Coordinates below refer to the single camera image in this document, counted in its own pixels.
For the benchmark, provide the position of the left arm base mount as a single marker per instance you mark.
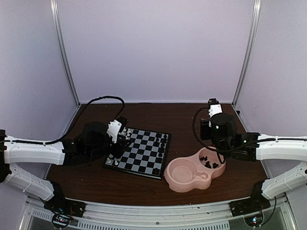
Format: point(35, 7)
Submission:
point(68, 208)

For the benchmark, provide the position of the black rook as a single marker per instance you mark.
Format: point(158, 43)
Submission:
point(156, 171)

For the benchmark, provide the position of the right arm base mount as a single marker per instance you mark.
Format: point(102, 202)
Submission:
point(247, 206)

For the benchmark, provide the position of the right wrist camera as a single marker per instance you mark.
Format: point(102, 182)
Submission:
point(214, 107)

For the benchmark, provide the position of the left aluminium frame post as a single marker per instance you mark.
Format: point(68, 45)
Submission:
point(63, 53)

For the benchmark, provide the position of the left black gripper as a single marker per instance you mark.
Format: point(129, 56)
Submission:
point(120, 149)

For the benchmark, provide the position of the right aluminium frame post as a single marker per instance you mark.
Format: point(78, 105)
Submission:
point(248, 53)

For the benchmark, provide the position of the pink double pet bowl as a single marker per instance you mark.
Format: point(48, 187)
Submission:
point(184, 174)

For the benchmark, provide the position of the aluminium frame post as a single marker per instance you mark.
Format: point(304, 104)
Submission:
point(63, 53)
point(248, 53)

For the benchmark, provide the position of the front aluminium rail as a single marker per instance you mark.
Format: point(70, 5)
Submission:
point(210, 216)

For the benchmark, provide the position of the black and white chessboard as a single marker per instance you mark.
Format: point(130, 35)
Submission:
point(141, 156)

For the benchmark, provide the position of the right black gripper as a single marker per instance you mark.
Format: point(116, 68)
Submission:
point(204, 135)

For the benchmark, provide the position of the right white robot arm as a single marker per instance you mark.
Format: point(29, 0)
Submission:
point(281, 148)

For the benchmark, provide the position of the black king chess piece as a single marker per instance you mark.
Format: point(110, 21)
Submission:
point(160, 153)

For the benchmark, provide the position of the pile of black chess pieces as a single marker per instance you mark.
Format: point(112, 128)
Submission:
point(207, 163)

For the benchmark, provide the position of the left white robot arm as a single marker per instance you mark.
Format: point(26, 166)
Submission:
point(14, 151)

